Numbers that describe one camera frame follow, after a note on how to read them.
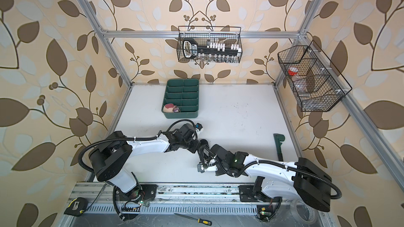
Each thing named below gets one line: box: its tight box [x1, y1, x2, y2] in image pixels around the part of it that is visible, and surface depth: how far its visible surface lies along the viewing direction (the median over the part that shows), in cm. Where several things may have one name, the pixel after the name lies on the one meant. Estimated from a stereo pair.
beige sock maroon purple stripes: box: [163, 103, 181, 113], surface depth 98 cm
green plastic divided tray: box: [162, 78, 200, 119], surface depth 108 cm
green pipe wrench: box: [273, 133, 286, 162], surface depth 92 cm
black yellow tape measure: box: [63, 197, 88, 218], surface depth 70 cm
